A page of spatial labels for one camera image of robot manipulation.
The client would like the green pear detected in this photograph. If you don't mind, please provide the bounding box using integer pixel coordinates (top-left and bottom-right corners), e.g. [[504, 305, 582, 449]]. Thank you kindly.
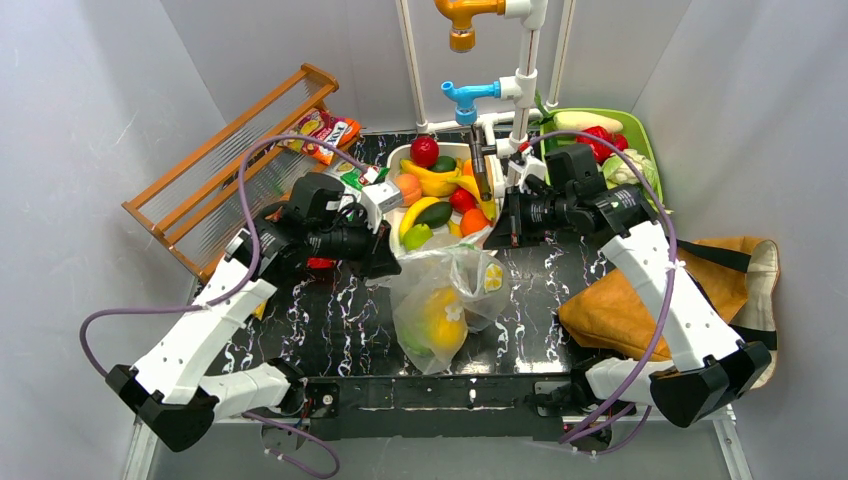
[[401, 224, 433, 252]]

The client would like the clear lemon print plastic bag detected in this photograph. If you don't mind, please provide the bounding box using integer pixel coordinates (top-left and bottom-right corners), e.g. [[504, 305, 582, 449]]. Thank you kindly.
[[367, 228, 510, 375]]

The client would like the yellow lemon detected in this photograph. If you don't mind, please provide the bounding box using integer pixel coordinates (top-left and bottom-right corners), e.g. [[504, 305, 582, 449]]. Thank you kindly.
[[422, 287, 468, 358]]

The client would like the orange canvas tote bag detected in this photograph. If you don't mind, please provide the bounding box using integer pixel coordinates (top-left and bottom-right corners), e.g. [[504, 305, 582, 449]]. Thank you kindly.
[[558, 236, 780, 389]]

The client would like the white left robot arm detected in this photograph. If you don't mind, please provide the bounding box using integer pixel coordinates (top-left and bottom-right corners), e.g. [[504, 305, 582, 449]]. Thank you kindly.
[[106, 173, 403, 452]]

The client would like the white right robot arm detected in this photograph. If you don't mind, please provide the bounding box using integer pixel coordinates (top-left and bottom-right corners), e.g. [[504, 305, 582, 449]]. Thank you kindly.
[[484, 143, 771, 428]]

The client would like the cauliflower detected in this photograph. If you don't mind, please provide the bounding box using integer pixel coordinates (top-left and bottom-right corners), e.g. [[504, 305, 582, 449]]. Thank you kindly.
[[601, 148, 662, 197]]

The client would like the red bell pepper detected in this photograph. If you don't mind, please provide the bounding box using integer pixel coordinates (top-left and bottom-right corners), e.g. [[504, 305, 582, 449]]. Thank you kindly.
[[576, 126, 629, 165]]

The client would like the green chips bag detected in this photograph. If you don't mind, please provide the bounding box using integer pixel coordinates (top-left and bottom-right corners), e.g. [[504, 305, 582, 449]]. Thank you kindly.
[[324, 160, 389, 191]]

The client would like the green vegetable tray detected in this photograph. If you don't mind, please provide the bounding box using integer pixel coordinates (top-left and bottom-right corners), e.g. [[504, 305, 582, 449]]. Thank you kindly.
[[539, 108, 665, 204]]

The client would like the white radish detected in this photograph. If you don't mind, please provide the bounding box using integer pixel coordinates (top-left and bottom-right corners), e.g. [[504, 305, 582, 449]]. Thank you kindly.
[[552, 110, 624, 134]]

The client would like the yellow banana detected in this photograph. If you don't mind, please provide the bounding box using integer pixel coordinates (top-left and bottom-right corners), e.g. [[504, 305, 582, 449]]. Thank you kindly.
[[399, 159, 461, 198], [397, 196, 440, 241]]

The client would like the orange yox snack bag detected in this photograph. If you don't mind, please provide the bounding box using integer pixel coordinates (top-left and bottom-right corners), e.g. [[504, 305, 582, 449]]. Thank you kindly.
[[279, 108, 361, 166]]

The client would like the peach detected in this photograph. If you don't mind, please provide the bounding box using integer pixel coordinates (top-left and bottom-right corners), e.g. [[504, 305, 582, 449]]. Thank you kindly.
[[393, 173, 423, 207]]

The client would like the orange fruit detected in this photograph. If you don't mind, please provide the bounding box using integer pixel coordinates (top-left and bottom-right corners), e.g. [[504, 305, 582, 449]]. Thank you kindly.
[[459, 208, 491, 237]]

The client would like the red strawberry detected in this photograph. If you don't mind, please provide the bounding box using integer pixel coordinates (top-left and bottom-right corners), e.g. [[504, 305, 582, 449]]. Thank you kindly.
[[449, 187, 477, 215]]

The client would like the green avocado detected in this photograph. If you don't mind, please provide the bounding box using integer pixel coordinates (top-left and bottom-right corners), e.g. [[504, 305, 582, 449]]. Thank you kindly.
[[429, 155, 457, 173], [414, 201, 453, 229]]

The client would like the white fruit tray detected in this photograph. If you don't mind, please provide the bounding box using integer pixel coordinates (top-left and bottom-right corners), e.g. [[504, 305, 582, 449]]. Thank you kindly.
[[385, 142, 498, 256]]

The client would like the wooden dish rack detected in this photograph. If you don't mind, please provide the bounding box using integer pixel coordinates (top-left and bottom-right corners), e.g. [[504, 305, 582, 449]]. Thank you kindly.
[[123, 63, 339, 282]]

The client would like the red pomegranate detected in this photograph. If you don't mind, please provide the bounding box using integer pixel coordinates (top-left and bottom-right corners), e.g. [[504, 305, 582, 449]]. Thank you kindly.
[[410, 136, 440, 169]]

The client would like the blue tap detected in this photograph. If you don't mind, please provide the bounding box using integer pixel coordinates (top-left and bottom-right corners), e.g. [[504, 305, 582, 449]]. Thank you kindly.
[[441, 81, 501, 126]]

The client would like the orange tap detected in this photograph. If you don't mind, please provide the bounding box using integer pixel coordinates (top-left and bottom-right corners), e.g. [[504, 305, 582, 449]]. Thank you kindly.
[[433, 0, 506, 53]]

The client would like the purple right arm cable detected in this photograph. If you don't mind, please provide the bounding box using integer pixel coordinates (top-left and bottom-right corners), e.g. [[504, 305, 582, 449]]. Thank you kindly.
[[523, 130, 678, 458]]

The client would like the white pvc pipe frame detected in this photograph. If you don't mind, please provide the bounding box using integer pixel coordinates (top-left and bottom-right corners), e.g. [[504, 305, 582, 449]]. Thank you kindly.
[[396, 1, 547, 199]]

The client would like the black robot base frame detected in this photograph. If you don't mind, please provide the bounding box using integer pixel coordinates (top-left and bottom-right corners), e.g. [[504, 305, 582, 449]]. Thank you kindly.
[[265, 370, 601, 442]]

